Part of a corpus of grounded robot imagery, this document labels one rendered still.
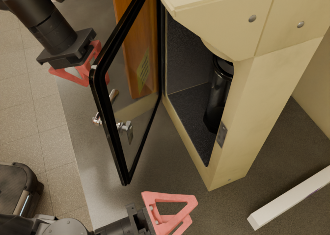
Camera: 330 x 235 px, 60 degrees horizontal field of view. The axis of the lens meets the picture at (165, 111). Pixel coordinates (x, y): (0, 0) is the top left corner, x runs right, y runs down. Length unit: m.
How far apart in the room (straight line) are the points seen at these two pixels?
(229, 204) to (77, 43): 0.53
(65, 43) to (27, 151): 1.62
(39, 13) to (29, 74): 2.05
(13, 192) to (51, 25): 1.30
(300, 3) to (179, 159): 0.55
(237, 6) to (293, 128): 0.67
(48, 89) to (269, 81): 2.05
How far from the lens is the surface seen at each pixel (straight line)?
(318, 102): 0.99
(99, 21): 1.24
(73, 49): 0.49
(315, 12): 0.40
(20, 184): 1.71
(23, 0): 0.48
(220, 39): 0.33
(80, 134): 0.88
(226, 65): 0.60
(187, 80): 0.83
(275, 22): 0.36
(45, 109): 2.24
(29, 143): 2.11
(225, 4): 0.30
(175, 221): 0.42
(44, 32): 0.50
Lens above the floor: 1.66
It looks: 54 degrees down
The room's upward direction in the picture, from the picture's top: straight up
